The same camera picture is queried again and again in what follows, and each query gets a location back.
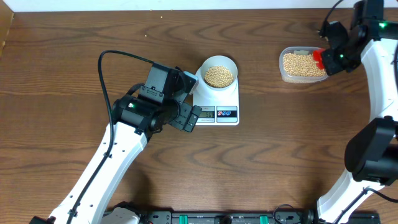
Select red plastic measuring scoop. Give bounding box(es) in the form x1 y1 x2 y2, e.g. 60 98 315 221
313 48 325 70

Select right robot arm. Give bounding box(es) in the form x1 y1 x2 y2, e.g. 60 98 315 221
307 0 397 223

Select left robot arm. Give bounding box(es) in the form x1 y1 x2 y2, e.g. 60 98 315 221
31 63 201 224

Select white digital kitchen scale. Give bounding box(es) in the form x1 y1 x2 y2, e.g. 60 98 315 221
193 65 240 126

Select soybeans in bowl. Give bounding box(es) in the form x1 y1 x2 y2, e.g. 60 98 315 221
204 65 234 88

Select light grey round bowl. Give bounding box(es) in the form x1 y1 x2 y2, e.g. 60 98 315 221
197 55 238 91

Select clear container of soybeans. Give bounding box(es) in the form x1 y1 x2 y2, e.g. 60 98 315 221
279 47 328 84

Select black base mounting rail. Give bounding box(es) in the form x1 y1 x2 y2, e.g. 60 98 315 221
102 210 382 224

